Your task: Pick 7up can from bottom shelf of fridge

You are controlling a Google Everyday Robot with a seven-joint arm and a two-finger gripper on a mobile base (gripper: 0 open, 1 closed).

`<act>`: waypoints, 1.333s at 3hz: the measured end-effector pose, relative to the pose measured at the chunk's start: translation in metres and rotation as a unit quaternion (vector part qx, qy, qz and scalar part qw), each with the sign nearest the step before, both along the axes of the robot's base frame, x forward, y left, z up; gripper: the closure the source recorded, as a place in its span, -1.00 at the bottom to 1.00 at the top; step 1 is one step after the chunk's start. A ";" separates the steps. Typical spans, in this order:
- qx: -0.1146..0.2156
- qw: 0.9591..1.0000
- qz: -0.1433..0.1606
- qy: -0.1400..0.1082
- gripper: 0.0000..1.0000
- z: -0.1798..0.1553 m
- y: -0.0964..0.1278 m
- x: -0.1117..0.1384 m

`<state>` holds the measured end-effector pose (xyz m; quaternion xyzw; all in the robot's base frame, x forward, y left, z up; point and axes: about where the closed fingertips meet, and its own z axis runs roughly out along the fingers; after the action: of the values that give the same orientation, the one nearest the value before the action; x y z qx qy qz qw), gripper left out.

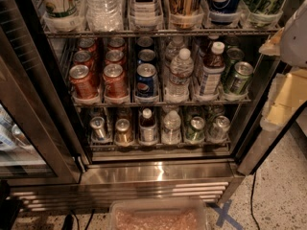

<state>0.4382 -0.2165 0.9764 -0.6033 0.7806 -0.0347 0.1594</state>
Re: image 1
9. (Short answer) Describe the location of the green can middle front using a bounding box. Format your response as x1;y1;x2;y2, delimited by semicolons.
224;61;253;95

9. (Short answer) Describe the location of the clear water bottle bottom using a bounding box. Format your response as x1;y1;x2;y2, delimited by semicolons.
161;110;181;145

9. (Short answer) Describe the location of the brown tea bottle bottom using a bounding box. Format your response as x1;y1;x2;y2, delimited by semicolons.
139;108;157;146

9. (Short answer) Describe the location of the brown tea bottle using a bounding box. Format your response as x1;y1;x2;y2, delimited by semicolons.
139;108;157;146
197;41;225;96

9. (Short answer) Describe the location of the clear water bottle middle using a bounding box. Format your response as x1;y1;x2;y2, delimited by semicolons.
166;48;194;104

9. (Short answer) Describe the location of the blue pepsi can front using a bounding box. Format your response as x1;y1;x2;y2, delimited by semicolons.
136;63;157;98

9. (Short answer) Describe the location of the blue pepsi can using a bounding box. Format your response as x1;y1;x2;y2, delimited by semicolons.
137;49;156;65
136;63;157;98

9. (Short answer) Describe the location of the brown tea bottle middle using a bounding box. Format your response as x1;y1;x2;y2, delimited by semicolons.
197;41;225;96

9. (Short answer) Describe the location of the stainless steel display fridge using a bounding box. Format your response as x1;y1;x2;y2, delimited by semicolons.
0;0;307;213

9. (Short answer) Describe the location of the large water bottle top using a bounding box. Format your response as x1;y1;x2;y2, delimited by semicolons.
86;0;123;32

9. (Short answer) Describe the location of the black power cable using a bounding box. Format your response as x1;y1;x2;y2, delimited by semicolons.
248;172;262;230

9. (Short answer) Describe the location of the glass fridge door left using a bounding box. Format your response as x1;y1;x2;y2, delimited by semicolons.
0;26;82;187

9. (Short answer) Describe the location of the red can second row right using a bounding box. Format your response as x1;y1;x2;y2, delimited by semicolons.
105;50;126;66

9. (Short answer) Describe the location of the silver can bottom shelf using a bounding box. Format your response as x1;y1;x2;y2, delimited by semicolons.
90;116;106;140

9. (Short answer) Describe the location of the red can front left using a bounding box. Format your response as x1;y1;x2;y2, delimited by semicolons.
69;64;98;99

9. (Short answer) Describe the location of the green can bottom shelf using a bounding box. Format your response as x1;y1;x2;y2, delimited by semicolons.
185;116;205;143

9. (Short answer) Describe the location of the red can second row left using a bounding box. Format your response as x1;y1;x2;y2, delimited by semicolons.
73;50;94;69

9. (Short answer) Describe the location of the clear plastic bin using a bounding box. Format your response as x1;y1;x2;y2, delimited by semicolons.
108;197;211;230

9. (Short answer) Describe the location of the silver green 7up can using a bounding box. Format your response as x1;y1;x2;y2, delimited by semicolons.
207;116;230;143

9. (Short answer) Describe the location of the blue tape cross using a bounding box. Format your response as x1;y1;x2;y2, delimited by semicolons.
209;199;243;230

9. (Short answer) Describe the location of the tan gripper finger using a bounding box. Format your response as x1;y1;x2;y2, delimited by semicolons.
259;28;284;57
260;68;307;131

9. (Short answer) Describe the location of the gold can bottom shelf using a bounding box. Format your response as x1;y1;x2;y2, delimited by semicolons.
115;119;132;144

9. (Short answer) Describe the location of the red can second row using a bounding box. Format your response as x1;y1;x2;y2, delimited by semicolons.
73;50;94;69
105;50;126;66

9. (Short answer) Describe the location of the clear water bottle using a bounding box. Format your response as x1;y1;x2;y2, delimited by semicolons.
161;110;181;145
166;48;194;104

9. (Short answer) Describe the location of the red can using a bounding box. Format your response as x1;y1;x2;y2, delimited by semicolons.
69;64;98;99
103;64;128;98

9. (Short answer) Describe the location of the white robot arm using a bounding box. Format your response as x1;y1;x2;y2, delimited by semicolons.
259;0;307;131

